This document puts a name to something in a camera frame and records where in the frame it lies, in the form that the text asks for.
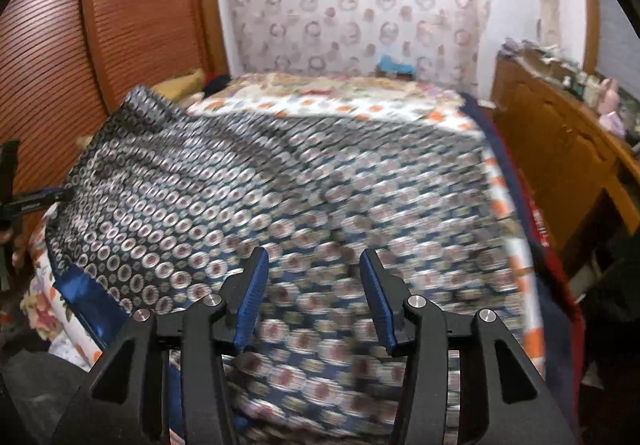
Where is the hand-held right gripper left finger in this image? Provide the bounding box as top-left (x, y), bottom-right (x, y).
top-left (52, 246), bottom-right (271, 445)

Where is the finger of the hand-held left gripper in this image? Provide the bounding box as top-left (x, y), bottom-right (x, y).
top-left (0, 188), bottom-right (73, 217)

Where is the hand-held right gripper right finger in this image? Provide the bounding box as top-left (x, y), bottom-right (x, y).
top-left (360, 247), bottom-right (576, 445)

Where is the navy circle-print shirt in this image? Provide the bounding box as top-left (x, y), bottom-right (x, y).
top-left (45, 85), bottom-right (533, 445)

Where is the red bedcover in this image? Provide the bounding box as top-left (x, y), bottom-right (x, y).
top-left (515, 165), bottom-right (588, 396)

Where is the golden patterned pillow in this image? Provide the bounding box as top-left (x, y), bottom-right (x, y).
top-left (150, 69), bottom-right (206, 103)

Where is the orange-print bedsheet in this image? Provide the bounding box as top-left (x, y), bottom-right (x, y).
top-left (185, 90), bottom-right (546, 376)

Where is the navy blanket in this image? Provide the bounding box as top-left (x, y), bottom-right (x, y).
top-left (457, 92), bottom-right (581, 445)

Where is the wooden louvered wardrobe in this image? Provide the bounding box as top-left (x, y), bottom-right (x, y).
top-left (0, 0), bottom-right (231, 226)

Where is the dark cloth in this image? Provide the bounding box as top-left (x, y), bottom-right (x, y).
top-left (202, 72), bottom-right (233, 93)

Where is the floral blanket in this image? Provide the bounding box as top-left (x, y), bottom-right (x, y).
top-left (227, 72), bottom-right (463, 101)

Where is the black chair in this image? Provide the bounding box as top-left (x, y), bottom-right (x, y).
top-left (580, 205), bottom-right (640, 445)

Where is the wooden sideboard cabinet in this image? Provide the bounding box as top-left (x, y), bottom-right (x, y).
top-left (490, 52), bottom-right (640, 276)

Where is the pink tissue box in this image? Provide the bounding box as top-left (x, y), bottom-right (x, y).
top-left (600, 112), bottom-right (628, 138)

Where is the circle-patterned sheer curtain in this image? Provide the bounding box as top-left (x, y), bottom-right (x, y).
top-left (212, 0), bottom-right (493, 91)

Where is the pink thermos bottle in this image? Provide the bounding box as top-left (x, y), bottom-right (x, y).
top-left (597, 78), bottom-right (621, 113)

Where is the grey window blind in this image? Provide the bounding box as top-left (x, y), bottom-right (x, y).
top-left (597, 0), bottom-right (640, 76)

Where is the wooden window frame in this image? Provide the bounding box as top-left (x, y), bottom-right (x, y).
top-left (577, 0), bottom-right (603, 76)

